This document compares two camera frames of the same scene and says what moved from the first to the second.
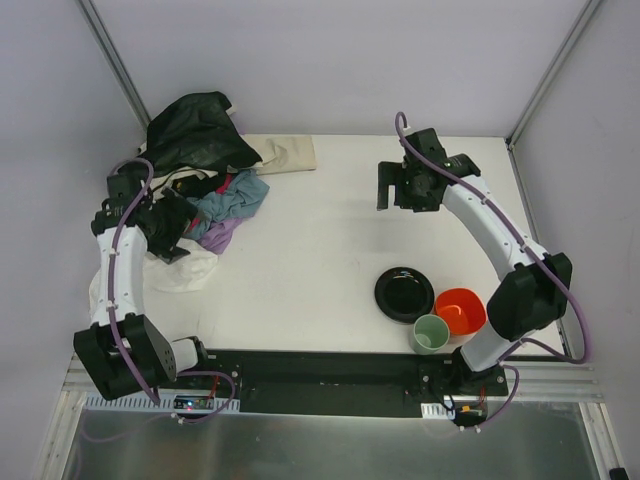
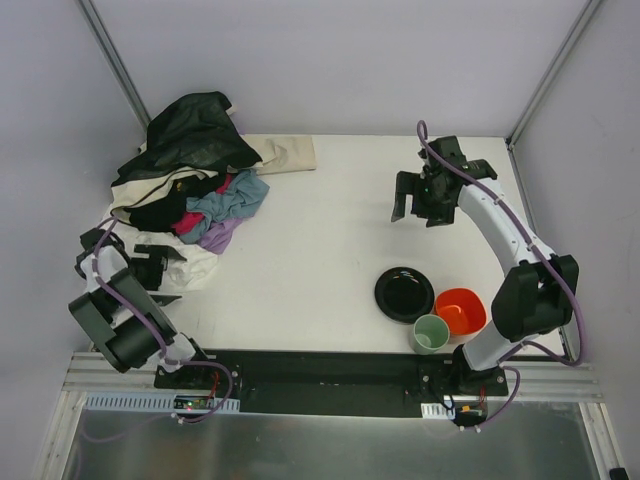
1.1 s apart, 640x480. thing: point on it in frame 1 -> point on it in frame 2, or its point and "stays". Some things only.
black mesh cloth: (197, 131) stays
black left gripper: (167, 232) -> (151, 270)
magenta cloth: (221, 191) stays
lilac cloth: (220, 234) stays
